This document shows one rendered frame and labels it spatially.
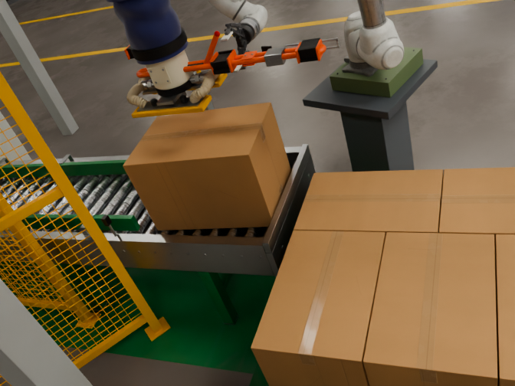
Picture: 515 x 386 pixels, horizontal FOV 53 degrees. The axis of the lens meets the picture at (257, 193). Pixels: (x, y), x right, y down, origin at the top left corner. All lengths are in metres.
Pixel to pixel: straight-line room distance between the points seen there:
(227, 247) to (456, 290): 0.94
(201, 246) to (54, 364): 0.74
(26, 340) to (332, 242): 1.21
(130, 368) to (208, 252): 0.82
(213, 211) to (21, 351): 0.93
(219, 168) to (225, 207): 0.22
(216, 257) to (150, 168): 0.49
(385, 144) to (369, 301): 1.09
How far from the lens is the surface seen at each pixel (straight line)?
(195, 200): 2.31
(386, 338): 1.83
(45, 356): 2.16
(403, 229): 2.15
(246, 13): 2.35
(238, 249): 2.22
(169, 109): 2.14
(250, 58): 2.01
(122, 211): 2.83
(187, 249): 2.36
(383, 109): 2.50
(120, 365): 2.86
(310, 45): 1.94
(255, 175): 2.12
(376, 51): 2.39
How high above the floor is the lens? 2.04
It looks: 36 degrees down
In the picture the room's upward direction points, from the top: 20 degrees counter-clockwise
